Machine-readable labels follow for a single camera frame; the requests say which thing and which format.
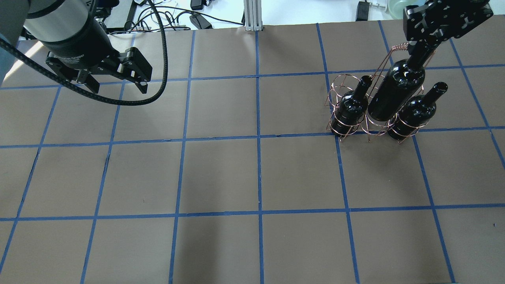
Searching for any copper wire wine basket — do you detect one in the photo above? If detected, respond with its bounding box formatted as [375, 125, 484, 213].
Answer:
[327, 40, 448, 143]

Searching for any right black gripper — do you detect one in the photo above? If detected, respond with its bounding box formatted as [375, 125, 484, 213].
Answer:
[403, 0, 494, 60]

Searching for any dark wine bottle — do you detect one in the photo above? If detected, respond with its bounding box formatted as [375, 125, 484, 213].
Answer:
[367, 56, 430, 122]

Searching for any aluminium frame post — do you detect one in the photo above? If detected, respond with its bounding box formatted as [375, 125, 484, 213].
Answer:
[243, 0, 264, 31]

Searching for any green glass plate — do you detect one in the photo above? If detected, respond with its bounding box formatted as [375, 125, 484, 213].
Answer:
[387, 0, 419, 19]

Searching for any dark bottle in basket left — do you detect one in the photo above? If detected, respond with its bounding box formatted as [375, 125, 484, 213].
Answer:
[329, 75, 373, 138]

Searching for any dark bottle in basket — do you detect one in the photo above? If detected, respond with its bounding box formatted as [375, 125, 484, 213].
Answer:
[329, 75, 373, 138]
[387, 82, 449, 142]

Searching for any dark bottle in basket right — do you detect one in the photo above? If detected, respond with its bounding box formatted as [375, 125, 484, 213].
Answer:
[387, 82, 449, 142]

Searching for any black power adapter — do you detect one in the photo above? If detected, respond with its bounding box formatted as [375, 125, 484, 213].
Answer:
[189, 14, 213, 30]

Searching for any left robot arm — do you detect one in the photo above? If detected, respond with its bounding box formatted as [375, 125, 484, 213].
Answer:
[1, 0, 156, 105]

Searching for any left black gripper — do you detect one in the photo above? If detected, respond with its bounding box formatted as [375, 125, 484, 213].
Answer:
[24, 18, 153, 94]

